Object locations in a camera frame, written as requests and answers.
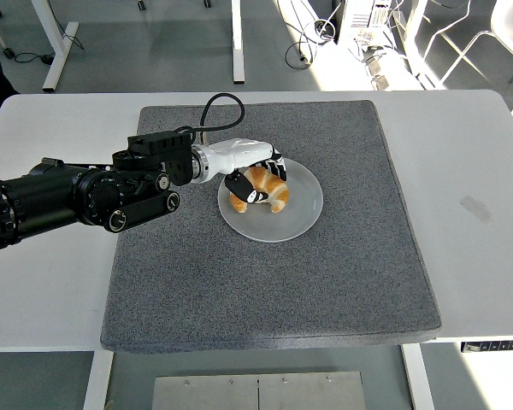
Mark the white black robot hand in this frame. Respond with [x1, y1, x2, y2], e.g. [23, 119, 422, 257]
[203, 138, 289, 206]

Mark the golden croissant bread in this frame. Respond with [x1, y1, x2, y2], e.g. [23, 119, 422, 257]
[229, 165, 291, 214]

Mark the pale grey round plate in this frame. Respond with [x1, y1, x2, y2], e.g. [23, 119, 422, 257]
[217, 155, 325, 244]

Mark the grey metal plate with screws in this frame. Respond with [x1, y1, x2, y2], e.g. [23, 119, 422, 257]
[257, 371, 367, 410]
[150, 374, 260, 410]

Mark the straight white desk leg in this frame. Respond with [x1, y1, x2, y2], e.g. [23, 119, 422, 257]
[231, 0, 246, 84]

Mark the grey speckled felt mat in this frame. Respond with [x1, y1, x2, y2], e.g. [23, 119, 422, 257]
[99, 99, 443, 355]

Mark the white power strip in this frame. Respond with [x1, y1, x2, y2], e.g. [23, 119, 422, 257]
[365, 46, 411, 91]

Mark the white equipment box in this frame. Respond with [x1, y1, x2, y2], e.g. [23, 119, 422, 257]
[336, 0, 397, 44]

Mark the slanted white desk leg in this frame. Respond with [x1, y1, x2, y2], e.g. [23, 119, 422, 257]
[31, 0, 80, 92]

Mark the clear tape patch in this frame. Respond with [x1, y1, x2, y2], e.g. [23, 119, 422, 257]
[459, 195, 494, 226]

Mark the white table leg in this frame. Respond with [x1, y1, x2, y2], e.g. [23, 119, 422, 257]
[400, 343, 436, 410]
[81, 350, 115, 410]

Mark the table height control panel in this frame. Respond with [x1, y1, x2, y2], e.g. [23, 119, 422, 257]
[460, 340, 513, 354]

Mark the black looped floor cable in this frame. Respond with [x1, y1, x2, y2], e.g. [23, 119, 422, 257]
[285, 19, 339, 66]

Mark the black cable with adapter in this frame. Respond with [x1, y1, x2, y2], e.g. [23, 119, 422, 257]
[14, 28, 83, 67]

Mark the white wire frame chair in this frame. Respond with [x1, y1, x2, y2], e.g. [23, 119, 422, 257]
[418, 0, 513, 116]

